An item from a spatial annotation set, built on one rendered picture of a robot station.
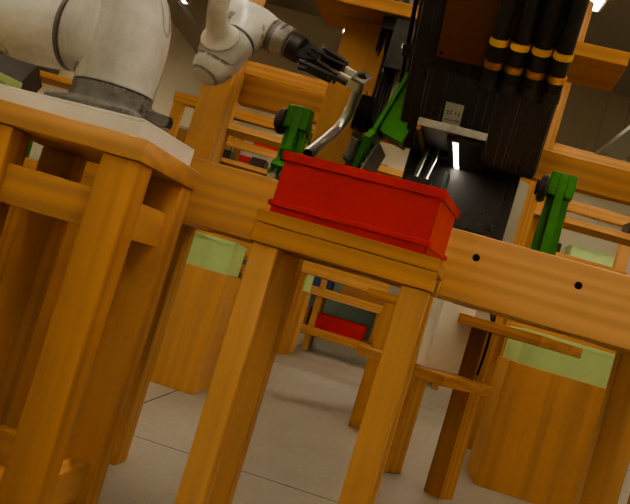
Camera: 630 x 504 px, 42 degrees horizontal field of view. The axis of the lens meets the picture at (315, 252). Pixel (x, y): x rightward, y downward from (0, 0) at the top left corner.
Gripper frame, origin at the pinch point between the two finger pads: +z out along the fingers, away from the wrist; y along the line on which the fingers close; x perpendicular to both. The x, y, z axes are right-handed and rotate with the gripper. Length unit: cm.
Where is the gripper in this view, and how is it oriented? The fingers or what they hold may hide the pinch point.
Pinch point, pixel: (352, 79)
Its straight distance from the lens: 227.7
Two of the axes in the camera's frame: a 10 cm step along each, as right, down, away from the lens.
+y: 5.0, -5.5, 6.7
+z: 8.3, 5.1, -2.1
